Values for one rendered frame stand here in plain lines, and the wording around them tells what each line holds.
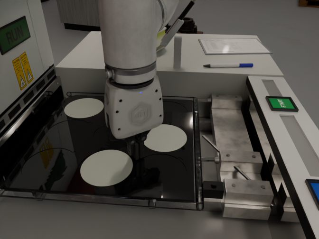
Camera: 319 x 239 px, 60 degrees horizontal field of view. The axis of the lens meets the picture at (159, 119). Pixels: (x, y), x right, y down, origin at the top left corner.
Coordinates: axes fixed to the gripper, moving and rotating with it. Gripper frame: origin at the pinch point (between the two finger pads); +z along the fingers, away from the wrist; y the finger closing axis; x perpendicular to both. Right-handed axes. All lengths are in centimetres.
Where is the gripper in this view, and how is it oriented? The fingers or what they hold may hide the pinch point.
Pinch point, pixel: (136, 147)
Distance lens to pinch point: 55.5
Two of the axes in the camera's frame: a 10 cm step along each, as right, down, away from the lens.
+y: 8.6, -2.9, 4.3
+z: 0.0, 8.3, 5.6
